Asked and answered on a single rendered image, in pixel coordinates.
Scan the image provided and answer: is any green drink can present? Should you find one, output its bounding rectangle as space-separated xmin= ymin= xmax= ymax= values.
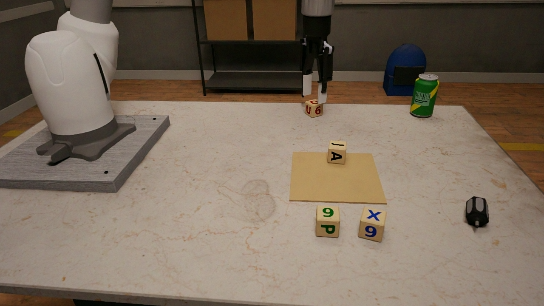
xmin=410 ymin=74 xmax=439 ymax=118

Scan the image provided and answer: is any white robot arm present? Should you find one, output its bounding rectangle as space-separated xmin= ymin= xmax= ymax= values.
xmin=25 ymin=0 xmax=136 ymax=164

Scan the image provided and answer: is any tan flat mat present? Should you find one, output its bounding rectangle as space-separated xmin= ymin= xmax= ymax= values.
xmin=289 ymin=152 xmax=387 ymax=204

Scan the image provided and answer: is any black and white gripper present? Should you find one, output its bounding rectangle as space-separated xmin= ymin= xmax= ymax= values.
xmin=300 ymin=15 xmax=334 ymax=104

